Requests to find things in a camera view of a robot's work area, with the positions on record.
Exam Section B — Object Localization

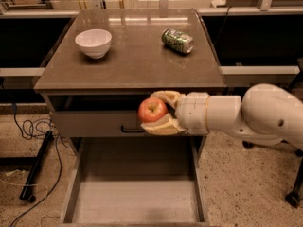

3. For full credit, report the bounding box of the blue cable on floor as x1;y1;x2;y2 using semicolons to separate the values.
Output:
0;79;73;227

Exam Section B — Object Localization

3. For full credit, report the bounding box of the green soda can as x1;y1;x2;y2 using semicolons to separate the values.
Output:
161;28;194;54

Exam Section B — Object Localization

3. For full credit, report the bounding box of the top drawer with black handle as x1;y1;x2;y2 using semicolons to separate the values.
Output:
49;109;219;138

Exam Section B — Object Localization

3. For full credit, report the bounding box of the grey drawer cabinet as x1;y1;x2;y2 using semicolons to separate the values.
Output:
35;9;225;150

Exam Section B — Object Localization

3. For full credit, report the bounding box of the red apple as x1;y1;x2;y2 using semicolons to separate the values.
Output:
138;97;168;123

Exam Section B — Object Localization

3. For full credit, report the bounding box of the open middle drawer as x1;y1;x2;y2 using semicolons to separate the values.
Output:
60;136;210;227

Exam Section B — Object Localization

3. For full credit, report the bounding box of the black metal floor bar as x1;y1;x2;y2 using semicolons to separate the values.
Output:
19;131;54;202

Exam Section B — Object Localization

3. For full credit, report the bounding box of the black office chair base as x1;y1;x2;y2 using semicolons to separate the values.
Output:
241;58;303;208

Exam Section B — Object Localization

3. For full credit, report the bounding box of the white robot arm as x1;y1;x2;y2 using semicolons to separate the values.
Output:
138;84;303;149

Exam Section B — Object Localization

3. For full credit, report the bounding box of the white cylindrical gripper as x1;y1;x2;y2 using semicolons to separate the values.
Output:
141;90;209;136

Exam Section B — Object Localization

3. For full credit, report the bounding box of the white ceramic bowl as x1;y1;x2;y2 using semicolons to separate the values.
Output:
75;29;112;59

